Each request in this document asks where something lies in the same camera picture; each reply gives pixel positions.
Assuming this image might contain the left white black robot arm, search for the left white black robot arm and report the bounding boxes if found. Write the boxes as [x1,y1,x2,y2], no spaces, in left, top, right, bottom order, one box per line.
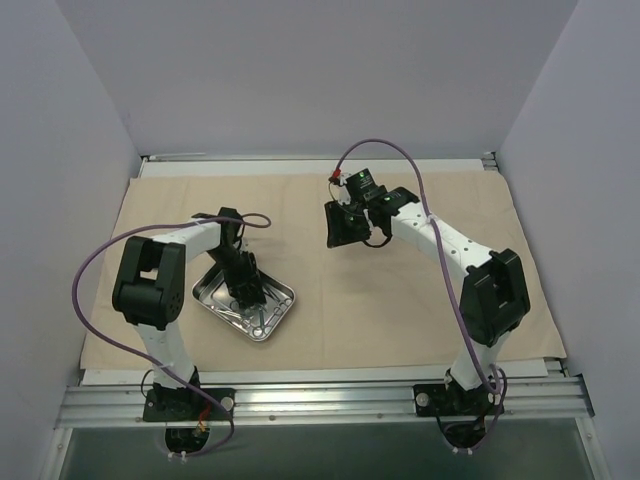
[112,207,266,419]

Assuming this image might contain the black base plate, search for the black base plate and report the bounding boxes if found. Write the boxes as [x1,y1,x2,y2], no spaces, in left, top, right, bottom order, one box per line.
[142,384,236,423]
[412,382,504,417]

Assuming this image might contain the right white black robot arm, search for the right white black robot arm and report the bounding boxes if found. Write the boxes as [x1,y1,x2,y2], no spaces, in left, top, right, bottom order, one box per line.
[324,169,531,413]

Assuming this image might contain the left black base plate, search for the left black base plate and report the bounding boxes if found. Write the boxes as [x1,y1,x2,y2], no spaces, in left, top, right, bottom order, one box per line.
[142,384,236,423]

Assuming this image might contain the surgical scissors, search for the surgical scissors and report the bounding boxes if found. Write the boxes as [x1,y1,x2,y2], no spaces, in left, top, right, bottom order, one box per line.
[211,305,253,325]

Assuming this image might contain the aluminium right side rail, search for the aluminium right side rail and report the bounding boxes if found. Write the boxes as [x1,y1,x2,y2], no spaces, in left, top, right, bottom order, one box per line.
[481,151,566,375]

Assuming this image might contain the steel instrument tray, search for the steel instrument tray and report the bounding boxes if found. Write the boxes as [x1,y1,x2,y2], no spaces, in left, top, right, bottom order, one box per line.
[192,266,296,342]

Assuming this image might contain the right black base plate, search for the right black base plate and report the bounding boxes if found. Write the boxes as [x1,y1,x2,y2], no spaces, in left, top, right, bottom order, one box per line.
[412,382,504,417]

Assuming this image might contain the beige cloth wrap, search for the beige cloth wrap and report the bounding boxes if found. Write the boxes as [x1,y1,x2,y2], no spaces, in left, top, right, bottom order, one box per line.
[79,170,567,374]

